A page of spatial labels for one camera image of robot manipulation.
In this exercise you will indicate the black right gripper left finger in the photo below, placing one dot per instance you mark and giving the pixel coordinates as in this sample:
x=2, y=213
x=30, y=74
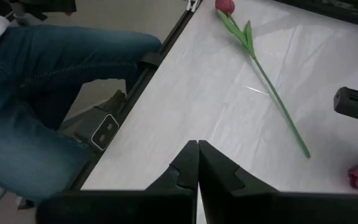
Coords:
x=120, y=208

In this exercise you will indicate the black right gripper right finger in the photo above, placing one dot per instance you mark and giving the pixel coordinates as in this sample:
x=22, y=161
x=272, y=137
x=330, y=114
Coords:
x=291, y=208

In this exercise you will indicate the person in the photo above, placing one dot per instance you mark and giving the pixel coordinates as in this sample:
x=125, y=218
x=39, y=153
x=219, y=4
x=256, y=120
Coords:
x=42, y=93

